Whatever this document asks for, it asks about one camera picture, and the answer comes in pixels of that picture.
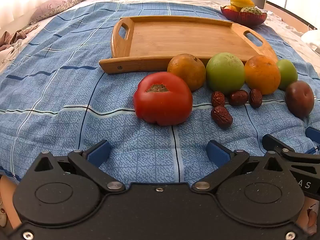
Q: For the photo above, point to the blue checked blanket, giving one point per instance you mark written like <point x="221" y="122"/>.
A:
<point x="62" y="92"/>

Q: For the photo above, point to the large green apple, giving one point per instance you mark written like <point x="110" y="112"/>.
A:
<point x="225" y="73"/>

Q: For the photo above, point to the red glass bowl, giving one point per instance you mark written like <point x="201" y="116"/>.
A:
<point x="243" y="18"/>

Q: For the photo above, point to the green custard apple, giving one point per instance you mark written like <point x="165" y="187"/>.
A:
<point x="251" y="10"/>

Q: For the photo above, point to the dull brownish orange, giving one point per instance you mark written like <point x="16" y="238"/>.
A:
<point x="186" y="71"/>

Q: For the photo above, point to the small orange fruit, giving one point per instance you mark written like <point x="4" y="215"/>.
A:
<point x="231" y="8"/>

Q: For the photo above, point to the white folded cloth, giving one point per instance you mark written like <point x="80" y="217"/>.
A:
<point x="311" y="40"/>

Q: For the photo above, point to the dark red apple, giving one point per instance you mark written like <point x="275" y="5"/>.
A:
<point x="300" y="100"/>

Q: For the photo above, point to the white garment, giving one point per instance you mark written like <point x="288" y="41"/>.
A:
<point x="11" y="51"/>

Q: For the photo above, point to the pink crumpled clothes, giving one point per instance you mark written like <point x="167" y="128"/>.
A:
<point x="10" y="40"/>

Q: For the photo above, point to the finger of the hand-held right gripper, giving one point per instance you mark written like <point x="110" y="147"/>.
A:
<point x="314" y="135"/>
<point x="275" y="143"/>

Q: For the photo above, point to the yellow starfruit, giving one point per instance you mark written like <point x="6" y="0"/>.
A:
<point x="241" y="1"/>

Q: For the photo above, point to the dried red date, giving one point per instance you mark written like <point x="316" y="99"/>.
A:
<point x="221" y="117"/>
<point x="238" y="98"/>
<point x="218" y="98"/>
<point x="255" y="98"/>

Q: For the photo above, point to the small green apple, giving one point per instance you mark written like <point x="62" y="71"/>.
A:
<point x="288" y="75"/>

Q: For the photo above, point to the wooden serving tray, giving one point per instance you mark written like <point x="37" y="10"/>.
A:
<point x="175" y="40"/>

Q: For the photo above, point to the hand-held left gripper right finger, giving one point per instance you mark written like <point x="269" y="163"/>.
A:
<point x="217" y="152"/>

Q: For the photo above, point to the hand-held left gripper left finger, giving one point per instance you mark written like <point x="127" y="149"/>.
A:
<point x="100" y="152"/>

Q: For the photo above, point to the bright orange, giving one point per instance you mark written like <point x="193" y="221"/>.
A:
<point x="262" y="75"/>

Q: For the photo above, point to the purple floral pillow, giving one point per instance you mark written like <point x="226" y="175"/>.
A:
<point x="55" y="7"/>

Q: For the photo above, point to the beige patterned cloth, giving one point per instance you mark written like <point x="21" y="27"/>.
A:
<point x="310" y="215"/>

